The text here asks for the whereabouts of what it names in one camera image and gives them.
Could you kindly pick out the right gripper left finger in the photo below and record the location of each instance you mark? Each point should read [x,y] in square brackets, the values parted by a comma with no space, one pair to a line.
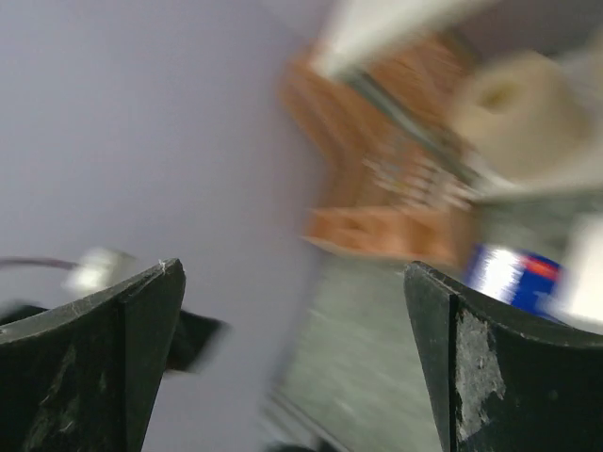
[84,376]

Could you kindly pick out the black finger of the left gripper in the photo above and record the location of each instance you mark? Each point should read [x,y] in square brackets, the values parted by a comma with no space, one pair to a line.
[193,342]

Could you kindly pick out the plain white paper roll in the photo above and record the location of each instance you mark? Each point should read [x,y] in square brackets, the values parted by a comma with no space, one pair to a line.
[583,282]

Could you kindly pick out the white two-tier metal shelf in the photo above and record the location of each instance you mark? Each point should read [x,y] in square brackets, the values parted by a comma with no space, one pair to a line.
[363,35]

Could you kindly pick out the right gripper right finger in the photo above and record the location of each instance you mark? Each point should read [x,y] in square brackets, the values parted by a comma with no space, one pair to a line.
[498,378]

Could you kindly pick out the blue paper roll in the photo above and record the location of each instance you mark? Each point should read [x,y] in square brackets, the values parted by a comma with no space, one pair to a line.
[519,278]

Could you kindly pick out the brown roll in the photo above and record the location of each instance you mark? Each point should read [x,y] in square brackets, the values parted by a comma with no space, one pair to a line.
[521,116]

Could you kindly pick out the orange plastic file organizer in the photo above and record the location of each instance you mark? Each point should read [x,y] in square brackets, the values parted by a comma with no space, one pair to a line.
[385,197]

